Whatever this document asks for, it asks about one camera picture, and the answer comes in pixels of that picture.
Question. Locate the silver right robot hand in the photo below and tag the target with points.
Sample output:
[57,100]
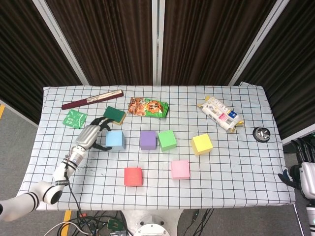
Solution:
[308,177]

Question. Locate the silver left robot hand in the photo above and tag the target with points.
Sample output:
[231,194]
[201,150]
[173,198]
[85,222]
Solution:
[87,136]

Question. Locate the light blue foam cube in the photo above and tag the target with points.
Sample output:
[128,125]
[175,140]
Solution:
[115,139]

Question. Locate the purple foam cube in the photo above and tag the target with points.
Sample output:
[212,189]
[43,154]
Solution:
[147,140]

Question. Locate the red foam cube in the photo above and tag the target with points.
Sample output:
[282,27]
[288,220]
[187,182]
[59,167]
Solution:
[133,177]

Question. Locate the green foam cube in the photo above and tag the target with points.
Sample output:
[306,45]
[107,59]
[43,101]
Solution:
[167,140]

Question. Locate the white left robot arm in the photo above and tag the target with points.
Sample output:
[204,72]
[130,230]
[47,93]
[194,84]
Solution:
[60,170]

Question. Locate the green sachet packet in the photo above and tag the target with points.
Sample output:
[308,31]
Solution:
[75,119]

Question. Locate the green and yellow sponge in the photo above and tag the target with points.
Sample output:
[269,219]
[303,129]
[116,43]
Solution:
[115,113]

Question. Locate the dark red folded fan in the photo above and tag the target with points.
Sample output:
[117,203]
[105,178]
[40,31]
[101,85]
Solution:
[98,98]

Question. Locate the orange green snack bag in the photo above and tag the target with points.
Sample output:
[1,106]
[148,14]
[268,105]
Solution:
[147,108]

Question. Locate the green circuit board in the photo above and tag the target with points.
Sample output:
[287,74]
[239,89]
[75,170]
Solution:
[114,224]

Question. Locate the dark brown curtain panel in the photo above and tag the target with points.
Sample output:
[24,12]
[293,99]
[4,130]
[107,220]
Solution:
[209,41]
[105,41]
[24,61]
[295,73]

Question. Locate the pink foam cube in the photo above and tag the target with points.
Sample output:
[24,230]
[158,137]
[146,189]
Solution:
[180,169]

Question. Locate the white plastic noodle package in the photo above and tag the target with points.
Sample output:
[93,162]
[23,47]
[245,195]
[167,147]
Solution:
[221,114]

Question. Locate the yellow foam cube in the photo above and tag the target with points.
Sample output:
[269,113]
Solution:
[201,143]

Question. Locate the white partition base rail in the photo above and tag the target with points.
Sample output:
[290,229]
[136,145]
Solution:
[17,113]
[297,135]

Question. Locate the white partition post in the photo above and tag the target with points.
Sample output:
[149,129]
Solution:
[259,41]
[158,41]
[61,41]

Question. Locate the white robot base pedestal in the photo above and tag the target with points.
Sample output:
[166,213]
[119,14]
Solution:
[152,221]

